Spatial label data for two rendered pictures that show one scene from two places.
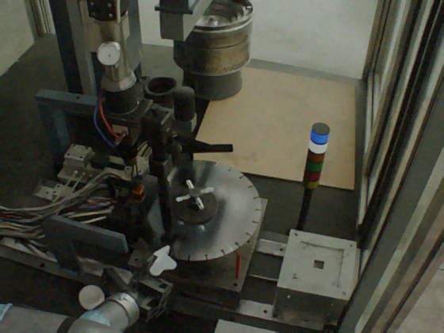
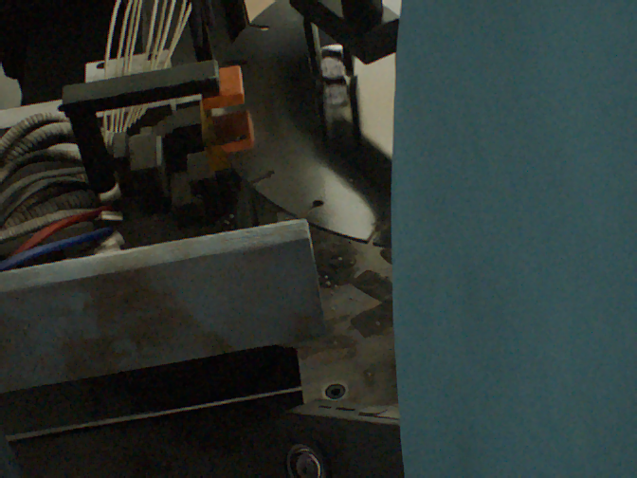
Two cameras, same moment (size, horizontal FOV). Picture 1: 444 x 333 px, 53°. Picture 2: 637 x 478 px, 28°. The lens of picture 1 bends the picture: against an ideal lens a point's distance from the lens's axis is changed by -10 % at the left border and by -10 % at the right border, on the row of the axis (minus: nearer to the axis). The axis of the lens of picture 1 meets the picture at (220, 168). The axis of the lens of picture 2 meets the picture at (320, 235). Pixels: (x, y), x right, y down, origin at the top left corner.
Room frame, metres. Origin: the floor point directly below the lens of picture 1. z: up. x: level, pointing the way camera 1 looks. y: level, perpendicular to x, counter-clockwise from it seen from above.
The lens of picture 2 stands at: (0.22, 0.33, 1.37)
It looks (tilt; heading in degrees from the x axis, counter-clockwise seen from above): 40 degrees down; 345
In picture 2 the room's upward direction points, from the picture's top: 10 degrees counter-clockwise
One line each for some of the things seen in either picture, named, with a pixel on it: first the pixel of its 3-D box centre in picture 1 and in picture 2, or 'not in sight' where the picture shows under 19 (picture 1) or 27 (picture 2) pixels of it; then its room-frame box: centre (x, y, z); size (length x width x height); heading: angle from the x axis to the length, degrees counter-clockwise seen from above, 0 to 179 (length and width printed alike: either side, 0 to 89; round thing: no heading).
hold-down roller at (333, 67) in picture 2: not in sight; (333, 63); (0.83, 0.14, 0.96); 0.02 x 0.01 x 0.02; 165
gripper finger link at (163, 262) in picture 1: (165, 261); not in sight; (0.62, 0.13, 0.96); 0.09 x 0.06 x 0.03; 154
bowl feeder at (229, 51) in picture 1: (212, 47); not in sight; (1.59, 0.04, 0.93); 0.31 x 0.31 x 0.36
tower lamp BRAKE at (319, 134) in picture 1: (319, 132); not in sight; (0.86, -0.24, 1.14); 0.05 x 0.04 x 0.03; 165
